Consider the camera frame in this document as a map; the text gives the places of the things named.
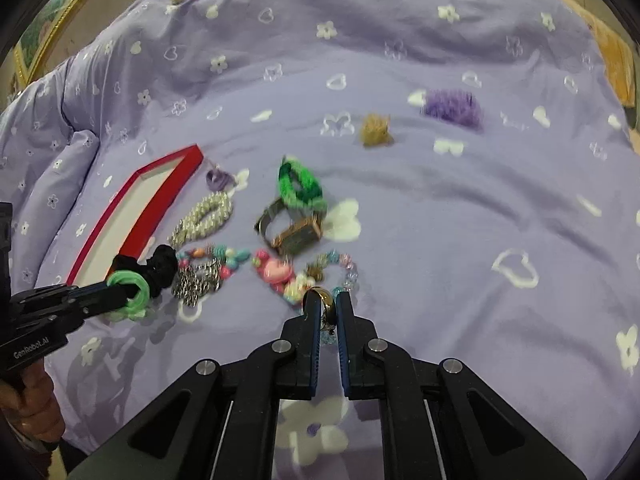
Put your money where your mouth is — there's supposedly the gold framed picture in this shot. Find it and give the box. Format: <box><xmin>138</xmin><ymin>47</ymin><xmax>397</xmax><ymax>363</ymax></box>
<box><xmin>12</xmin><ymin>0</ymin><xmax>85</xmax><ymax>88</ymax></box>

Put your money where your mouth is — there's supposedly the yellow fuzzy hair clip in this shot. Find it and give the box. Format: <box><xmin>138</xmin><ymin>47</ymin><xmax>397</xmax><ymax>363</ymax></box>
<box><xmin>360</xmin><ymin>114</ymin><xmax>394</xmax><ymax>148</ymax></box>

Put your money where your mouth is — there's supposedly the purple floral bedsheet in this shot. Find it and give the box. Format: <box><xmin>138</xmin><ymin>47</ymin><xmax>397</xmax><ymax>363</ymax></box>
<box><xmin>1</xmin><ymin>0</ymin><xmax>639</xmax><ymax>479</ymax></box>

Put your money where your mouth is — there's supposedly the purple fuzzy scrunchie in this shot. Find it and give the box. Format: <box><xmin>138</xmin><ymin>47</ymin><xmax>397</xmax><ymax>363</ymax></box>
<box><xmin>422</xmin><ymin>90</ymin><xmax>483</xmax><ymax>130</ymax></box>

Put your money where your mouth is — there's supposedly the green braided bracelet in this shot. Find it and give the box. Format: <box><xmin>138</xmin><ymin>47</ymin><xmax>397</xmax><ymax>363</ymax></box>
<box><xmin>278</xmin><ymin>155</ymin><xmax>329</xmax><ymax>214</ymax></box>

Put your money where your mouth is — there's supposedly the red jewelry box tray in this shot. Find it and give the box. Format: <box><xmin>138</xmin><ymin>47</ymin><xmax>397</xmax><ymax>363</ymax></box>
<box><xmin>66</xmin><ymin>144</ymin><xmax>204</xmax><ymax>286</ymax></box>

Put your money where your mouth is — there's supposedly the orange blanket edge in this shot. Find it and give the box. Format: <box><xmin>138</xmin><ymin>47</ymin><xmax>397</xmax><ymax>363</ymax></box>
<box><xmin>562</xmin><ymin>0</ymin><xmax>639</xmax><ymax>154</ymax></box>

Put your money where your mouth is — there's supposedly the pink charm bead keychain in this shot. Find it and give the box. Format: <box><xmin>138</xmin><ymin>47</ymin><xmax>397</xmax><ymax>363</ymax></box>
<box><xmin>252</xmin><ymin>249</ymin><xmax>359</xmax><ymax>344</ymax></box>

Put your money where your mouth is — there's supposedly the purple hair tie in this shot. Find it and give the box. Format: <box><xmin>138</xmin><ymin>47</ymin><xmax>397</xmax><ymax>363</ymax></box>
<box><xmin>205</xmin><ymin>161</ymin><xmax>238</xmax><ymax>193</ymax></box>

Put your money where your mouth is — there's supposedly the gold square wristwatch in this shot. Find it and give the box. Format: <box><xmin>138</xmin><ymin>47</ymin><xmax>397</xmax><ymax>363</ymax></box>
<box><xmin>254</xmin><ymin>198</ymin><xmax>322</xmax><ymax>257</ymax></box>

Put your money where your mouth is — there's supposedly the colorful bead bracelet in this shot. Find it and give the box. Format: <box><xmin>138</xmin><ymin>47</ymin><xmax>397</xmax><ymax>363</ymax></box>
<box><xmin>176</xmin><ymin>244</ymin><xmax>253</xmax><ymax>281</ymax></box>

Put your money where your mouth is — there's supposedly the silver chain necklace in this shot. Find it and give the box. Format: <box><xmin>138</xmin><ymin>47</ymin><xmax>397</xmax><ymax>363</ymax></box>
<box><xmin>171</xmin><ymin>258</ymin><xmax>222</xmax><ymax>308</ymax></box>

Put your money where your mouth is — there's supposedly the green hair tie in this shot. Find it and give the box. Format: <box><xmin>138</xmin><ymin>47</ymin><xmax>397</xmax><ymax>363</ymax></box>
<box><xmin>103</xmin><ymin>270</ymin><xmax>152</xmax><ymax>323</ymax></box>

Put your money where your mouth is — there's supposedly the pearl bracelet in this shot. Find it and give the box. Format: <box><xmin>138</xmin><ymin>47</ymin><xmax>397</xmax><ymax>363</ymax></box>
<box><xmin>168</xmin><ymin>190</ymin><xmax>234</xmax><ymax>250</ymax></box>

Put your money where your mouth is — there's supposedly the black scrunchie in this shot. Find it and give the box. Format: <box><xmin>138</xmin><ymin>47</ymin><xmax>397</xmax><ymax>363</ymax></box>
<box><xmin>111</xmin><ymin>244</ymin><xmax>178</xmax><ymax>299</ymax></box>

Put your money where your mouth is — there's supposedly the left hand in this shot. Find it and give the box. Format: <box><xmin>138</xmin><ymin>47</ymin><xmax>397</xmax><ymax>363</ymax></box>
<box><xmin>1</xmin><ymin>360</ymin><xmax>65</xmax><ymax>443</ymax></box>

